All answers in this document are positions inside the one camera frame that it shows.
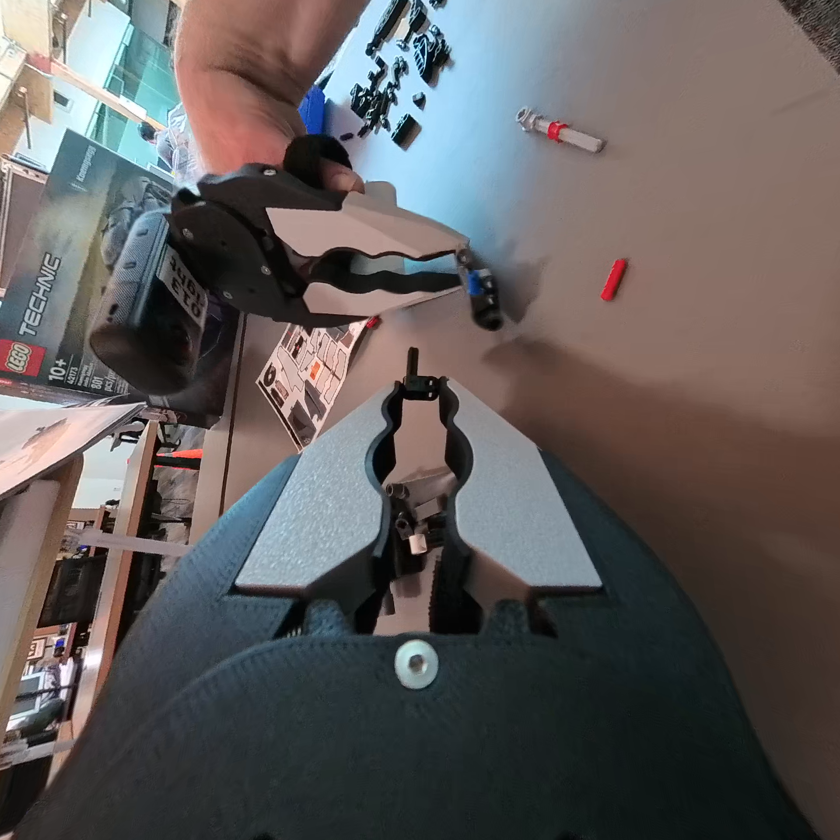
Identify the grey lego wing assembly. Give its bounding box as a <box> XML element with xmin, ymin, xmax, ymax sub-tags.
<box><xmin>455</xmin><ymin>246</ymin><xmax>505</xmax><ymax>331</ymax></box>
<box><xmin>386</xmin><ymin>469</ymin><xmax>460</xmax><ymax>618</ymax></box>

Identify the open instruction booklet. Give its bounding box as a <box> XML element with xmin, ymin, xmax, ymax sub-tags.
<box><xmin>0</xmin><ymin>403</ymin><xmax>147</xmax><ymax>500</ymax></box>

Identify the blue plastic bin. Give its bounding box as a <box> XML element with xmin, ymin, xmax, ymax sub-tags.
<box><xmin>298</xmin><ymin>85</ymin><xmax>329</xmax><ymax>135</ymax></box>

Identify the grey lego axle, red bush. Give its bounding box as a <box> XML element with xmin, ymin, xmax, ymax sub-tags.
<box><xmin>515</xmin><ymin>107</ymin><xmax>606</xmax><ymax>155</ymax></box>

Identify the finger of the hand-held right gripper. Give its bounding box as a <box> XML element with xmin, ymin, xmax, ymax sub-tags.
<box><xmin>303</xmin><ymin>266</ymin><xmax>463</xmax><ymax>327</ymax></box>
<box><xmin>264</xmin><ymin>192</ymin><xmax>472</xmax><ymax>261</ymax></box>

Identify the clear plastic bag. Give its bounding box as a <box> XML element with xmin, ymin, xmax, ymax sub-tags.
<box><xmin>167</xmin><ymin>105</ymin><xmax>199</xmax><ymax>181</ymax></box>

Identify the pile of black lego pieces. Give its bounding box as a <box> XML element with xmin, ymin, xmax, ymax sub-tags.
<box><xmin>348</xmin><ymin>0</ymin><xmax>455</xmax><ymax>148</ymax></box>

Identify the lego sticker sheet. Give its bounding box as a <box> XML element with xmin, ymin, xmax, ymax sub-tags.
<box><xmin>256</xmin><ymin>318</ymin><xmax>371</xmax><ymax>454</ymax></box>

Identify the metal-edged equipment case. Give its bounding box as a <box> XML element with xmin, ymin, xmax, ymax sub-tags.
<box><xmin>0</xmin><ymin>154</ymin><xmax>50</xmax><ymax>283</ymax></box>

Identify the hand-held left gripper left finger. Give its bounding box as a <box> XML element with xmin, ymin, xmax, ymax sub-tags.
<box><xmin>234</xmin><ymin>382</ymin><xmax>403</xmax><ymax>634</ymax></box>

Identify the dark lego set box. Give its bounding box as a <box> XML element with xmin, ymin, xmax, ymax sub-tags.
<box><xmin>0</xmin><ymin>128</ymin><xmax>245</xmax><ymax>429</ymax></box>

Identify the person's right hand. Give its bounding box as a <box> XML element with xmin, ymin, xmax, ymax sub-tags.
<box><xmin>174</xmin><ymin>0</ymin><xmax>368</xmax><ymax>196</ymax></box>

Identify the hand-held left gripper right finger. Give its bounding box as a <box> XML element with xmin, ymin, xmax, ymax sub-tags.
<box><xmin>438</xmin><ymin>377</ymin><xmax>602</xmax><ymax>634</ymax></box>

